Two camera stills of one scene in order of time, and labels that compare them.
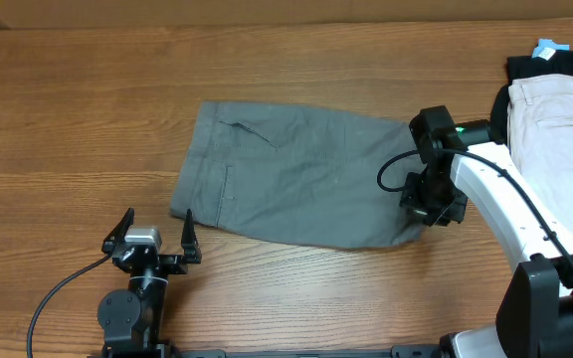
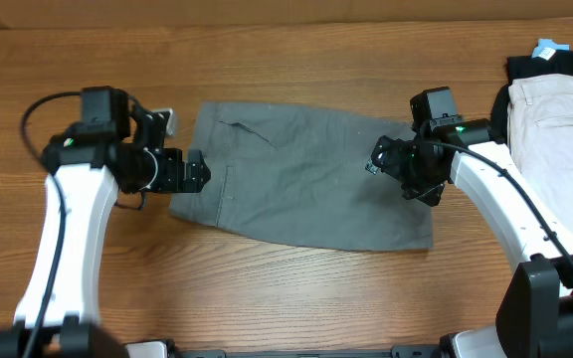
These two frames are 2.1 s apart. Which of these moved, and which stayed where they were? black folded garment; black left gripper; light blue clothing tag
Moved: black left gripper
Stayed: light blue clothing tag; black folded garment
